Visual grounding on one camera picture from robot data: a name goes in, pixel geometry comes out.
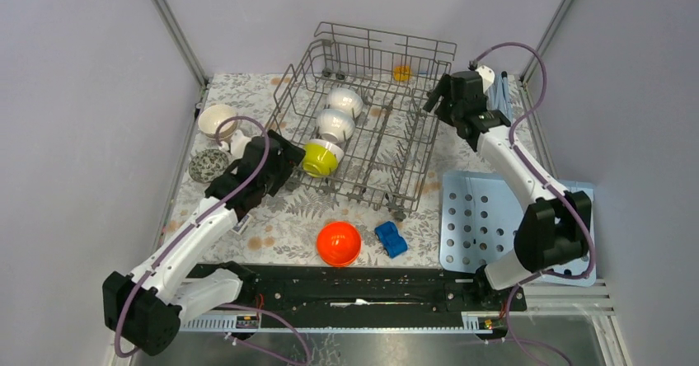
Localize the white ribbed bowl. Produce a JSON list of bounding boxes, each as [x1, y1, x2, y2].
[[317, 108, 355, 143], [326, 87, 364, 119]]

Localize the pink patterned bowl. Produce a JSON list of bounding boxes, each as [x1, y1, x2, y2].
[[188, 149, 229, 184]]

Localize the grey wire dish rack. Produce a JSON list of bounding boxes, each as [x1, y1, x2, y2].
[[267, 21, 457, 220]]

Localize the beige bowl with leaf pattern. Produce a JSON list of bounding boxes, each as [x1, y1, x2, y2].
[[197, 104, 237, 139]]

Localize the orange bowl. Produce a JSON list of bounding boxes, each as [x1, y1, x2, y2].
[[316, 221, 363, 268]]

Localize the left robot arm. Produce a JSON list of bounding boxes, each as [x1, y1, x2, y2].
[[102, 130, 305, 357]]

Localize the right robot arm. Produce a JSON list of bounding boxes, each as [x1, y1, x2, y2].
[[424, 70, 596, 310]]

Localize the blue folded metal stand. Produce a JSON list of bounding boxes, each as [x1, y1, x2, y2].
[[486, 71, 514, 122]]

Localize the yellow-green bowl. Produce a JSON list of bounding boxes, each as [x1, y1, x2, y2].
[[302, 138, 345, 177]]

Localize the yellow rubber duck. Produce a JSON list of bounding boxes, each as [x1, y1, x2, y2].
[[392, 65, 412, 82]]

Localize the floral patterned table mat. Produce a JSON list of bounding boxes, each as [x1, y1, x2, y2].
[[160, 73, 495, 267]]

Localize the light blue perforated board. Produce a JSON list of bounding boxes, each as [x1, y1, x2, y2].
[[439, 171, 565, 284]]

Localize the blue toy car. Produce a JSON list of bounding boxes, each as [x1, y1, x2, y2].
[[374, 222, 408, 259]]

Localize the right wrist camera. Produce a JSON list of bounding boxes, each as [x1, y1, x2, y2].
[[475, 65, 496, 92]]

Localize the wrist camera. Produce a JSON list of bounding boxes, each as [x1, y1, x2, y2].
[[475, 65, 496, 92], [218, 129, 252, 160]]

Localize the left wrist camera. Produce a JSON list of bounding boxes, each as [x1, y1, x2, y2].
[[218, 129, 252, 160]]

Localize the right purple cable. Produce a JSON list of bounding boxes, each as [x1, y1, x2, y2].
[[472, 41, 598, 364]]

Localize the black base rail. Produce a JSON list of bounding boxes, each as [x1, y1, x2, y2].
[[188, 261, 527, 329]]

